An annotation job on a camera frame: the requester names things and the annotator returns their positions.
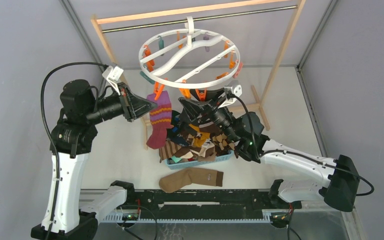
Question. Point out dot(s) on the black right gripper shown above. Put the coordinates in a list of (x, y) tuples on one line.
[(207, 108)]

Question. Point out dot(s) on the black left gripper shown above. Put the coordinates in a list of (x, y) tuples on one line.
[(133, 106)]

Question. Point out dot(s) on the purple striped sock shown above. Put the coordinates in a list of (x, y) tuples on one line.
[(160, 119)]

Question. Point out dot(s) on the orange clothespin clip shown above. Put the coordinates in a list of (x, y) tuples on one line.
[(158, 88)]

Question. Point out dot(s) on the white round clip hanger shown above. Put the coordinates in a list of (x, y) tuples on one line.
[(205, 47)]

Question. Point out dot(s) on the tan brown sock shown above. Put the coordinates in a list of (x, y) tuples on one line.
[(192, 175)]

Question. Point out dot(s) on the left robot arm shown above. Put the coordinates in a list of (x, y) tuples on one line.
[(71, 143)]

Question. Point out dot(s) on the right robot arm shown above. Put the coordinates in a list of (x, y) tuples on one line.
[(336, 179)]

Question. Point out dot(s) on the pile of mixed socks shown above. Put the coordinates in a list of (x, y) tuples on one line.
[(187, 143)]

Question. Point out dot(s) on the teal clothespin clip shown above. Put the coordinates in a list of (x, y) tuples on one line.
[(161, 44)]

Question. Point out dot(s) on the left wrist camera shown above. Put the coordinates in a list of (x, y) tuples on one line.
[(112, 75)]

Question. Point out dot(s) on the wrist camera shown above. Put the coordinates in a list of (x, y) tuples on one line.
[(230, 95), (112, 75)]

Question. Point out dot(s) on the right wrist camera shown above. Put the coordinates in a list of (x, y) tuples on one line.
[(230, 95)]

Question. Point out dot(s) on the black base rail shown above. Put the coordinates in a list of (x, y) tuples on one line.
[(204, 205)]

